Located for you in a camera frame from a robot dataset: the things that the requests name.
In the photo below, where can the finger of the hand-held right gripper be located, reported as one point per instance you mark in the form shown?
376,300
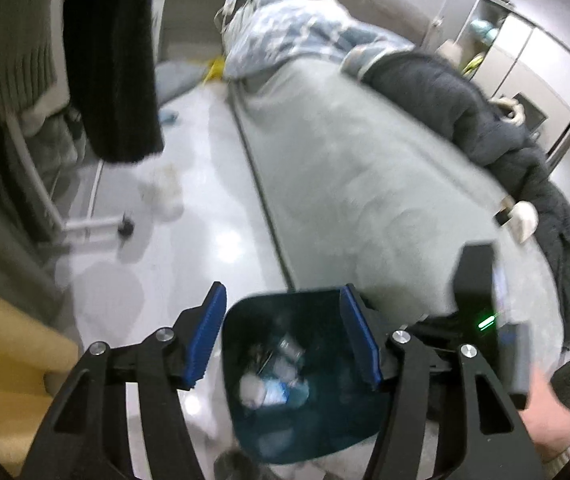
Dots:
435,329

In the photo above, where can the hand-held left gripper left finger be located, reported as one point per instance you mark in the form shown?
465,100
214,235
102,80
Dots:
206,337

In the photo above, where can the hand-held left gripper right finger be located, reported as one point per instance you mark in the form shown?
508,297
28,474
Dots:
362,342

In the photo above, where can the white tissue ball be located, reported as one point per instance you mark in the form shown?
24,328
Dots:
524,220
252,390

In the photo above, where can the crushed plastic water bottle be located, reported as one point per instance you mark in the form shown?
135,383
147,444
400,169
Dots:
282,392

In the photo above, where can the dark blue trash bin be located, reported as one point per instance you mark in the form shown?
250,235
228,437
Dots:
315,425

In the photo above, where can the person's right hand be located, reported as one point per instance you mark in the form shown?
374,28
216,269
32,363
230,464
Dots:
547,410

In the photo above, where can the grey upholstered bed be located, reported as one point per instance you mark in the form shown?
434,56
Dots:
365,160

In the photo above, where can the white green cat bed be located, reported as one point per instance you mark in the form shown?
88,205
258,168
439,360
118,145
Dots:
512,110

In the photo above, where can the black office chair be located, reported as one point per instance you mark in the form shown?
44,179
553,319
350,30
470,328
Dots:
534,110

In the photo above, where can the dark grey fleece blanket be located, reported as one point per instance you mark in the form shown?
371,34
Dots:
465,95

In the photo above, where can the yellow box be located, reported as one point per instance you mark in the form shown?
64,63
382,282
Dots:
10,350

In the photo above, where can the yellow green garment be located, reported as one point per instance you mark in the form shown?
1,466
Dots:
472,62

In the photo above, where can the white wardrobe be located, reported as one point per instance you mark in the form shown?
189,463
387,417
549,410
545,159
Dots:
540,55

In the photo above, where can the white clothes rack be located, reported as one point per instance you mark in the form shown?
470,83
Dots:
35,170

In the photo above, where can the light blue plush toy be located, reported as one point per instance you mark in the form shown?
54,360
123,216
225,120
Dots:
482,30

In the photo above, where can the grey floor cushion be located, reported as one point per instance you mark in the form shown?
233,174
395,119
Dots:
175,77

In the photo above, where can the yellow cloth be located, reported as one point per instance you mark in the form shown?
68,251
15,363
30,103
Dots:
215,67

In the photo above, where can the black hanging garment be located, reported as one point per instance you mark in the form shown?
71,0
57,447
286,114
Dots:
110,60

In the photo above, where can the blue patterned duvet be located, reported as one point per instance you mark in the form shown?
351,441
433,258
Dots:
290,35

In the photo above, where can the white vanity table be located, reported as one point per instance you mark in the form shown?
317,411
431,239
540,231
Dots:
185,5

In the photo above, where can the grey knit sweater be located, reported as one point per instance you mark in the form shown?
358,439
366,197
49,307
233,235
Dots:
15,50

